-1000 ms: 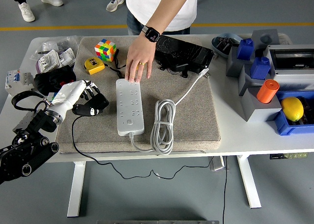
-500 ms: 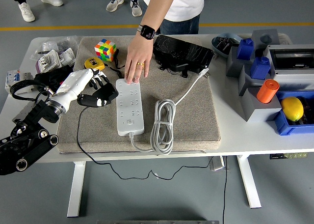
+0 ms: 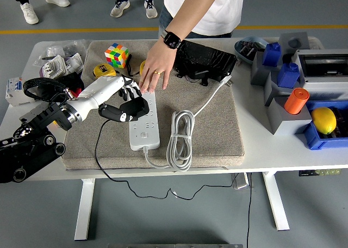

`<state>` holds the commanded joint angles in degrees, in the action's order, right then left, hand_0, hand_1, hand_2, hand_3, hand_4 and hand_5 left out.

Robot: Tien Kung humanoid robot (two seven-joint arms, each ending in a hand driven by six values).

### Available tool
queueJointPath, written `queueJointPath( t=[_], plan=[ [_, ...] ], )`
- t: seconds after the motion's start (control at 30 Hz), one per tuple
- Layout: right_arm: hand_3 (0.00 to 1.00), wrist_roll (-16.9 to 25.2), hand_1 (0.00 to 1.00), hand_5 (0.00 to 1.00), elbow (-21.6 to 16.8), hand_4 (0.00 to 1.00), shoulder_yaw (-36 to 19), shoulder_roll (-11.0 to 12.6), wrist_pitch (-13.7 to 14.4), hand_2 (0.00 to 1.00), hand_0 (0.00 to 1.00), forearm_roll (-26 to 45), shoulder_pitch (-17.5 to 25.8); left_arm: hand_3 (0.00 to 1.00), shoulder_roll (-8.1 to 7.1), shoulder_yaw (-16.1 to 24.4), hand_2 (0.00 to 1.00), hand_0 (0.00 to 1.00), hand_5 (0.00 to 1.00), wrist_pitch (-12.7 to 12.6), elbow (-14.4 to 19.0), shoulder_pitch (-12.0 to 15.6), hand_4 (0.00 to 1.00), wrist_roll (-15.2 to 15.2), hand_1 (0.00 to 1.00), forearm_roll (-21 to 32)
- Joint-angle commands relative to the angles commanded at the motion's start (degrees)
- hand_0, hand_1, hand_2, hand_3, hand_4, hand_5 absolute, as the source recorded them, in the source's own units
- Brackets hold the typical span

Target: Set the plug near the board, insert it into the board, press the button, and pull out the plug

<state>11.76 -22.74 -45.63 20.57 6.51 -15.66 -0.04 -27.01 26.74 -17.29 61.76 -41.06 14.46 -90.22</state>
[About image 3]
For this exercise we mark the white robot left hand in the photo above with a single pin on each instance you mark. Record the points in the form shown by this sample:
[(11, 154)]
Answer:
[(100, 91)]

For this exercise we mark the person's left hand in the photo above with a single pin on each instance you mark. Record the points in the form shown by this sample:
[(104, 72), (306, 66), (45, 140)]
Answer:
[(159, 63)]

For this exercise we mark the black plug adapter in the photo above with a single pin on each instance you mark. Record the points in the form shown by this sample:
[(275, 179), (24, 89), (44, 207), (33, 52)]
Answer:
[(136, 106)]

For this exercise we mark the white power strip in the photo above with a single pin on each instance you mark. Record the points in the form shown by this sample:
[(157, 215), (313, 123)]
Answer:
[(146, 133)]

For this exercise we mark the person's left forearm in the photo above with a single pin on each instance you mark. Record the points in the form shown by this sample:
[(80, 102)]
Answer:
[(193, 11)]

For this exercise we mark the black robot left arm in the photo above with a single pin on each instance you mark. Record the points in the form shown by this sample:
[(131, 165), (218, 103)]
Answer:
[(27, 155)]

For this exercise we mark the yellow tape measure marked five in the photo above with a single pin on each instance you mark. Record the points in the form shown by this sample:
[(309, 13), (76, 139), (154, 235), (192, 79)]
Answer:
[(142, 67)]

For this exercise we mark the yellow tape measure pictured label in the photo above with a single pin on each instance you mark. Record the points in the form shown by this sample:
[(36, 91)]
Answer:
[(103, 69)]

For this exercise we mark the black smartwatch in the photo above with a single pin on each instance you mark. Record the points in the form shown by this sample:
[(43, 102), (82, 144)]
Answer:
[(171, 40)]

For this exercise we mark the black cloth with red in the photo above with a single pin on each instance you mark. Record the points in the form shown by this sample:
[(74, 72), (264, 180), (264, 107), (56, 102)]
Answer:
[(73, 80)]

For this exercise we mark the large colourful puzzle cube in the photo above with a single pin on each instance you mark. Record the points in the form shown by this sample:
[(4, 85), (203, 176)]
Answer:
[(117, 55)]

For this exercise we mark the black glossy pouch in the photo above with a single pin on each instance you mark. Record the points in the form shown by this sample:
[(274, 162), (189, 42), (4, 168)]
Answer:
[(206, 59)]

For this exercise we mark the person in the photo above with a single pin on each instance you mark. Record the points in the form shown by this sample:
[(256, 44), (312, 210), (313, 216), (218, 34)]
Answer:
[(28, 12), (223, 14), (119, 8)]

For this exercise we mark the clear plastic bag of parts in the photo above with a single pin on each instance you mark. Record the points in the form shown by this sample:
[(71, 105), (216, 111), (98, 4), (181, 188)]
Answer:
[(54, 50)]

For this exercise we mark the blue-grey bowl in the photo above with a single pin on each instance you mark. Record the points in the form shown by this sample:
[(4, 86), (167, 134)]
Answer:
[(237, 49)]

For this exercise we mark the grey-brown mat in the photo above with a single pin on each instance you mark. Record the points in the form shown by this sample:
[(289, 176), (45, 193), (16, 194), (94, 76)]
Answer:
[(212, 128)]

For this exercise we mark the white circuit breaker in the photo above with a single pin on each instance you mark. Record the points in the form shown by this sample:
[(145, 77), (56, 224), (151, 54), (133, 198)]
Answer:
[(13, 91)]

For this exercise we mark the dark small parts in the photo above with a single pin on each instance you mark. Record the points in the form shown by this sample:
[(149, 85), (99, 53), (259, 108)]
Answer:
[(247, 50)]

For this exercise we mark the grey block holder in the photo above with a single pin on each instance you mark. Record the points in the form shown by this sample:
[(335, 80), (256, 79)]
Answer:
[(288, 127), (269, 95), (258, 74)]

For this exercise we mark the blue bottle-shaped block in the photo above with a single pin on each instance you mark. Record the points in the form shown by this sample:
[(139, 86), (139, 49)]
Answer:
[(288, 75), (272, 55)]

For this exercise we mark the white table leg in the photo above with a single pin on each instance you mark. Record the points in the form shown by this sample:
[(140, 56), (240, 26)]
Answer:
[(276, 204), (84, 210)]

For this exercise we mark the orange cylinder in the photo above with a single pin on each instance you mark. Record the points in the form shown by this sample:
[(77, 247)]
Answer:
[(295, 101)]

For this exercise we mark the silver metal box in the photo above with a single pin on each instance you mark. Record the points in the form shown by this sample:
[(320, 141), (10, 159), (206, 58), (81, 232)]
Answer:
[(240, 182)]

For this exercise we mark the beige fabric item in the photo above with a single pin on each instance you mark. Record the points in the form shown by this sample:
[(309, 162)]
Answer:
[(316, 42)]

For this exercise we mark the grey electrical distribution box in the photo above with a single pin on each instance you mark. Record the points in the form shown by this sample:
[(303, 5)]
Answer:
[(320, 85)]

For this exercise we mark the yellow lemon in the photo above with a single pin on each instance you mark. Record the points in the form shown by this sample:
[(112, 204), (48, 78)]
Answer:
[(323, 120)]

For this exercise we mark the blue plastic bin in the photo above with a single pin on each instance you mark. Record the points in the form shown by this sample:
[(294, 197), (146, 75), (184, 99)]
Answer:
[(315, 142)]

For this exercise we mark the black ribbed item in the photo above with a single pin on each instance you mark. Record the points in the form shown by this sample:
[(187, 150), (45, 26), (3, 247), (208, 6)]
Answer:
[(342, 123)]

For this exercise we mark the black table control panel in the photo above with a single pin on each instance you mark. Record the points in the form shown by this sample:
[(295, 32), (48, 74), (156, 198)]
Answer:
[(319, 172)]

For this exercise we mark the white wall socket panel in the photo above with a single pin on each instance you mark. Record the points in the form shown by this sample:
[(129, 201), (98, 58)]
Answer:
[(73, 63), (54, 65)]

